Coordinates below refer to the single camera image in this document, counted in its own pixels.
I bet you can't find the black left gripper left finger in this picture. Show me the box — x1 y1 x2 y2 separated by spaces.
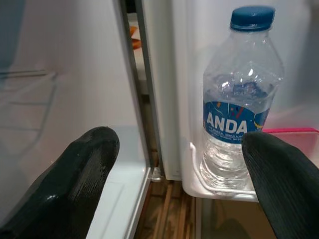
0 126 120 239

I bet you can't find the small grey steel fridge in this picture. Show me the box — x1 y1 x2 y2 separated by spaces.
0 0 165 239

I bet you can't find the clear container with pink lid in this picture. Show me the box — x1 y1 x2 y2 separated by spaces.
263 127 319 170

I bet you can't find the wooden wine rack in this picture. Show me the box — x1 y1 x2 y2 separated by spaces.
127 24 200 239

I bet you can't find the clear water bottle blue label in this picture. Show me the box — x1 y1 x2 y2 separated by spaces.
199 6 285 194

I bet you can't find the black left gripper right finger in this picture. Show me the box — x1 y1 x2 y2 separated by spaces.
241 131 319 239

